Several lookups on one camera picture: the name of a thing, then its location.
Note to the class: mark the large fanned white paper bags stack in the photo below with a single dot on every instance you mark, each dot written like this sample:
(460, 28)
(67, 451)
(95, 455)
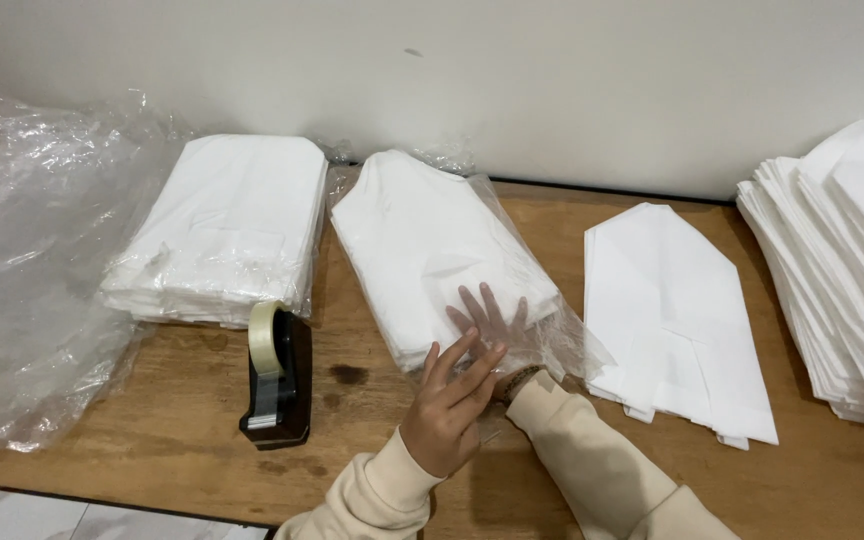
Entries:
(844, 262)

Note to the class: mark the clear adhesive tape roll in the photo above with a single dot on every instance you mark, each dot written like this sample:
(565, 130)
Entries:
(261, 337)

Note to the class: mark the black tape dispenser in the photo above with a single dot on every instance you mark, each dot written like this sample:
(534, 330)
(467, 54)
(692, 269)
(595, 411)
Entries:
(289, 390)

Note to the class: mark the clear plastic bag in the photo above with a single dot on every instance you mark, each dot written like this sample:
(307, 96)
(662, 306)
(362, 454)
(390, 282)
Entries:
(552, 337)

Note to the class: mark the small loose white paper bags stack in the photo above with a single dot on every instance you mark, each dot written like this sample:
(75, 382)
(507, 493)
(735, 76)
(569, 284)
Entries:
(664, 315)

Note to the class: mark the person's right hand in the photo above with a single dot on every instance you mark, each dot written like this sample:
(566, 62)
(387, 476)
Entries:
(511, 337)

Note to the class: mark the person's left hand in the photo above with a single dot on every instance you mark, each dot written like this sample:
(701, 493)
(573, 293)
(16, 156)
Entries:
(443, 420)

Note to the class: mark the heap of clear plastic bags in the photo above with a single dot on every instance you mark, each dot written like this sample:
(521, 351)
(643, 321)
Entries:
(34, 247)

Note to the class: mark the wrapped stack of white paper bags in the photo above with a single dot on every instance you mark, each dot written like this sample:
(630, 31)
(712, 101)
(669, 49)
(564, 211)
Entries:
(229, 225)

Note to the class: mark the half-wrapped stack of white paper bags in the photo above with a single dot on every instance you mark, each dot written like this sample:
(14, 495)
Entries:
(417, 240)

